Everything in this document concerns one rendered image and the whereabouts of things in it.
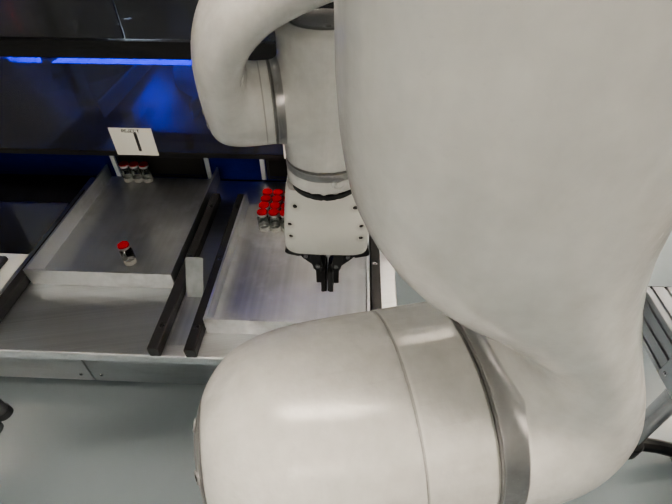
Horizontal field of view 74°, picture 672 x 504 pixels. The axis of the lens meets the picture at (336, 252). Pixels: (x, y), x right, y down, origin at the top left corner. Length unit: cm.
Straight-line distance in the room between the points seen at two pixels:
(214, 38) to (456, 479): 31
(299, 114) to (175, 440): 140
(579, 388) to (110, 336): 71
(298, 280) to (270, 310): 8
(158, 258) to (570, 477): 78
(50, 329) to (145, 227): 26
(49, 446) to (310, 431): 167
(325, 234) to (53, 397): 156
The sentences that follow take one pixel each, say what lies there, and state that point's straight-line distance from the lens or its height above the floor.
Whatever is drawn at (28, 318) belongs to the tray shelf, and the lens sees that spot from 90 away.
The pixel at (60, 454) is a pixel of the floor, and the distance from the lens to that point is 182.
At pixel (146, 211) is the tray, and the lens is 103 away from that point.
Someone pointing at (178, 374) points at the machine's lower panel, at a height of 15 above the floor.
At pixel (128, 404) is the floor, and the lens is 181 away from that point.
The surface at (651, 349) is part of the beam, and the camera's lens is 149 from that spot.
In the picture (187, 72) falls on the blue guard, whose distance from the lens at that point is 88.
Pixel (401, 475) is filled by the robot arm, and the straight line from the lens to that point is 21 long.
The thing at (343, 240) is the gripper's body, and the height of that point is 112.
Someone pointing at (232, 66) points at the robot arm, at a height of 134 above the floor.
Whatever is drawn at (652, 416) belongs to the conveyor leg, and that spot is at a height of 31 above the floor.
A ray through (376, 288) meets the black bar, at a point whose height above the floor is 90.
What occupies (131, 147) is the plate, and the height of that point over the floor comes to 101.
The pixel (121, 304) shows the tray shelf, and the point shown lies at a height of 88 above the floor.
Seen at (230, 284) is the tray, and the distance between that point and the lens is 81.
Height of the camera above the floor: 146
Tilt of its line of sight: 43 degrees down
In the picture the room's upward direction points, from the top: straight up
